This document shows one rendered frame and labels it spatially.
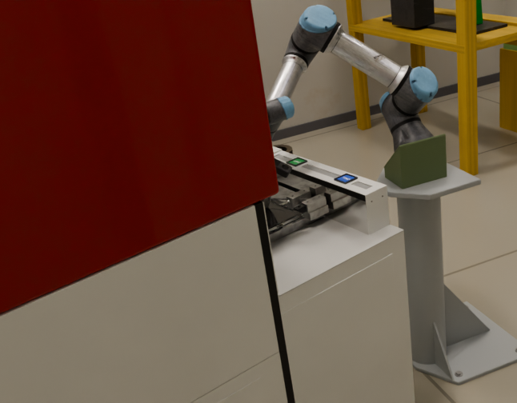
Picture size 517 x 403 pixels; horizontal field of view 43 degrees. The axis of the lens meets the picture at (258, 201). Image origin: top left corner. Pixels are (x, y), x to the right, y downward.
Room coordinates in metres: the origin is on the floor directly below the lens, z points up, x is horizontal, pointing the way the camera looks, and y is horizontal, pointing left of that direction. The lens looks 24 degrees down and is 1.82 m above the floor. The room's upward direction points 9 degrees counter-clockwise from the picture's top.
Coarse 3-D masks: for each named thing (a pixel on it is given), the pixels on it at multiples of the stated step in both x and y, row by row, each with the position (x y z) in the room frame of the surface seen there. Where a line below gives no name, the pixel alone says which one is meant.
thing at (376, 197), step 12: (276, 156) 2.31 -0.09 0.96; (288, 156) 2.28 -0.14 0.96; (300, 168) 2.14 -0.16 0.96; (312, 168) 2.13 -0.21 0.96; (324, 168) 2.10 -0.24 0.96; (324, 180) 2.00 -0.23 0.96; (360, 180) 1.95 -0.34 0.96; (360, 192) 1.86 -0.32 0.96; (372, 192) 1.85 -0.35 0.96; (384, 192) 1.87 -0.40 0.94; (372, 204) 1.85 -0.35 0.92; (384, 204) 1.87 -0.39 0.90; (372, 216) 1.84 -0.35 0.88; (384, 216) 1.87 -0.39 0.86; (372, 228) 1.84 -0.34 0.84
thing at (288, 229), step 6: (294, 222) 1.95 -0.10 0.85; (300, 222) 1.95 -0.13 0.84; (306, 222) 1.97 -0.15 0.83; (312, 222) 1.98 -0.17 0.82; (288, 228) 1.93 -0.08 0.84; (294, 228) 1.94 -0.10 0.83; (300, 228) 1.95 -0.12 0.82; (270, 234) 1.89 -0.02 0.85; (276, 234) 1.90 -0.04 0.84; (282, 234) 1.91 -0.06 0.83; (270, 240) 1.89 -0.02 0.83
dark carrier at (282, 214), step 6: (270, 204) 2.01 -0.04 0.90; (270, 210) 1.96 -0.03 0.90; (276, 210) 1.96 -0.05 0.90; (282, 210) 1.95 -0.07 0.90; (288, 210) 1.94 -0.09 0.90; (270, 216) 1.92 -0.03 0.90; (276, 216) 1.91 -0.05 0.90; (282, 216) 1.91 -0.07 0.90; (288, 216) 1.90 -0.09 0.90; (294, 216) 1.89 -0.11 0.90; (270, 222) 1.88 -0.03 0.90; (276, 222) 1.87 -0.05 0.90
